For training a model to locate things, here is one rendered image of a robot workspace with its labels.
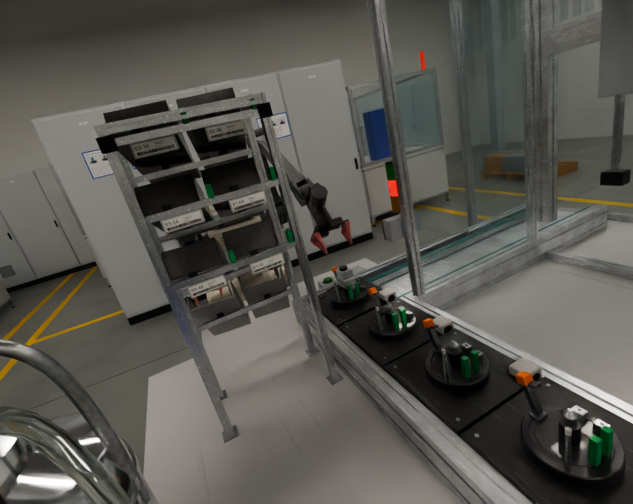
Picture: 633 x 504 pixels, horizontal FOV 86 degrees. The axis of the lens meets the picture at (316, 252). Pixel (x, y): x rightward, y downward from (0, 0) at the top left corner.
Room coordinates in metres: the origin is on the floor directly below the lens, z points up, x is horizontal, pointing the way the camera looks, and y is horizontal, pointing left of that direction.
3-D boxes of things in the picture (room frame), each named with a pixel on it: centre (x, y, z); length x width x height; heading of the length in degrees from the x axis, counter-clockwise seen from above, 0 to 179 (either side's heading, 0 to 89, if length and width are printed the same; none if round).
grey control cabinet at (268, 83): (4.31, 0.40, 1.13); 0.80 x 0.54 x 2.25; 106
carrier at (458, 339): (0.63, -0.25, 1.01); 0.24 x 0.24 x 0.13; 20
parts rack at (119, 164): (0.86, 0.22, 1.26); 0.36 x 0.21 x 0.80; 110
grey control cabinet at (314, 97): (4.54, -0.37, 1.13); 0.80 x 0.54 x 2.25; 106
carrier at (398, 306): (0.86, -0.17, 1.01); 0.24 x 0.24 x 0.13; 20
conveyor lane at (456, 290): (1.18, -0.37, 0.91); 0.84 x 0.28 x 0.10; 110
